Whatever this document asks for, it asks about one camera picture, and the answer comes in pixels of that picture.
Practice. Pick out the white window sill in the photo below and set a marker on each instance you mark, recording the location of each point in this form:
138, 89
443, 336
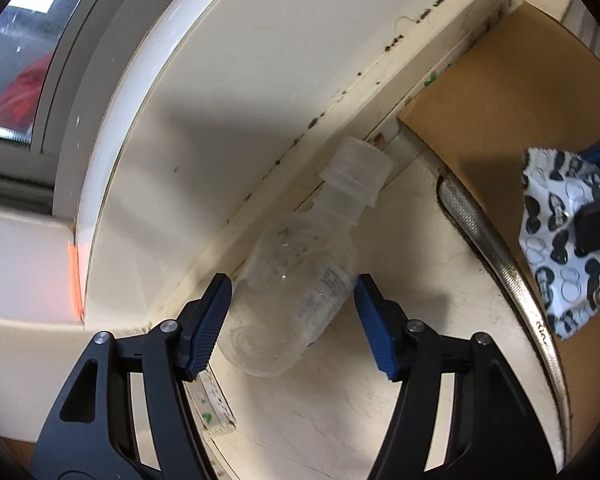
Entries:
110, 160

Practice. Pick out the red object behind window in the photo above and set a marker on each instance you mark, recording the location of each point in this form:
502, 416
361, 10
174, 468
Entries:
22, 90

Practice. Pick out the orange tape strip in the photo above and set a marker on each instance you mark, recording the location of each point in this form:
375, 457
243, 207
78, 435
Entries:
74, 280

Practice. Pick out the grey window frame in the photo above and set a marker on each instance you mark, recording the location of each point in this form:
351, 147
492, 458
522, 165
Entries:
55, 110

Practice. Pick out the brown cardboard sheet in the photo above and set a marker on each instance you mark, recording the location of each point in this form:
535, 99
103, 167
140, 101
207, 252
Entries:
505, 110

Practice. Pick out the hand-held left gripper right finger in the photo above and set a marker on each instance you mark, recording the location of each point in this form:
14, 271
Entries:
377, 330

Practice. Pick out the white printed paper strip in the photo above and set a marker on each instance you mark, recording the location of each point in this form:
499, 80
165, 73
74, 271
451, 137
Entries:
212, 405

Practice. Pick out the clear plastic bottle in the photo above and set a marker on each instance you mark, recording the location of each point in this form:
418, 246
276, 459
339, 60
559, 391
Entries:
290, 280

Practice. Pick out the black white patterned cloth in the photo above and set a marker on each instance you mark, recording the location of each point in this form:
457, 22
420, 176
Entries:
545, 220

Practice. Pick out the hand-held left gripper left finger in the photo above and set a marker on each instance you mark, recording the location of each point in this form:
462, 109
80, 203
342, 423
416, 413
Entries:
207, 330

